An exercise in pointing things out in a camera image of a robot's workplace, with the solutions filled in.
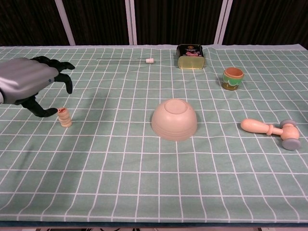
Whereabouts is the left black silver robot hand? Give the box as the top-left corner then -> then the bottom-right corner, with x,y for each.
0,55 -> 76,118

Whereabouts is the green white checked tablecloth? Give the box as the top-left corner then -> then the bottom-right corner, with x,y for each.
0,44 -> 308,223

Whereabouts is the beige upturned bowl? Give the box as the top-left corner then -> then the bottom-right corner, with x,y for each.
151,98 -> 198,141

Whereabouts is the black yellow tin can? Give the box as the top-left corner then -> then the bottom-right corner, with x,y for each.
176,44 -> 208,71

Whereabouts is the orange green toy cup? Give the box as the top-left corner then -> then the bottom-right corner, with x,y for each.
221,67 -> 245,91

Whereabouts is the wooden toy hammer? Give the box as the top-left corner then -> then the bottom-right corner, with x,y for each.
240,118 -> 302,151

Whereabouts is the white partition frame post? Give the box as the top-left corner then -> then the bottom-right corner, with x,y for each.
125,0 -> 138,46
214,0 -> 233,45
54,0 -> 76,46

